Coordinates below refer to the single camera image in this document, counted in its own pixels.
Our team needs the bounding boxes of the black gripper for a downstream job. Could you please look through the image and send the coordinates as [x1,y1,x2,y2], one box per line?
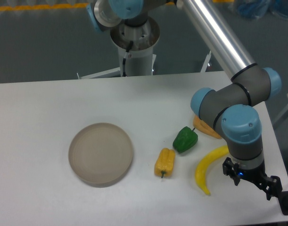
[222,157,282,201]

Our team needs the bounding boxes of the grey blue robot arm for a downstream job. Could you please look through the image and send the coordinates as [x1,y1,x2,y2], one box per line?
[86,0,282,199]

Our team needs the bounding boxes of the orange bell pepper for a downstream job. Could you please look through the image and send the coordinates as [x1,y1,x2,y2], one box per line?
[193,115,222,139]

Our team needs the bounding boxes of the green bell pepper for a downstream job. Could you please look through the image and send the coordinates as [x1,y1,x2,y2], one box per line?
[173,127,198,153]

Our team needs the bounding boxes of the yellow bell pepper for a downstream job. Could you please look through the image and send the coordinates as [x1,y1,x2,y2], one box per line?
[154,148,175,178]

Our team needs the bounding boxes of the yellow banana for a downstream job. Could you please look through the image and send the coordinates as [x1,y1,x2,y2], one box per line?
[194,145,229,195]

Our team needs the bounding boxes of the beige round plate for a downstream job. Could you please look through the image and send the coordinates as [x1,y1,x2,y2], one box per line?
[68,122,134,187]

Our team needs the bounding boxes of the blue plastic bags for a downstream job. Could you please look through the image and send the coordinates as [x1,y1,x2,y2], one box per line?
[233,0,288,19]

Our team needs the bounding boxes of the yellow floor barrier strip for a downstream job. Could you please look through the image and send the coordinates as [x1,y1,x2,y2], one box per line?
[0,3,89,12]

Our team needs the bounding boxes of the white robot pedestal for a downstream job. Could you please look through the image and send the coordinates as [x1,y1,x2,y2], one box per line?
[80,13,160,79]

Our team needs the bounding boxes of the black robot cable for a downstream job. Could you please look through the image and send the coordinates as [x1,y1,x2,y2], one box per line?
[122,40,134,77]

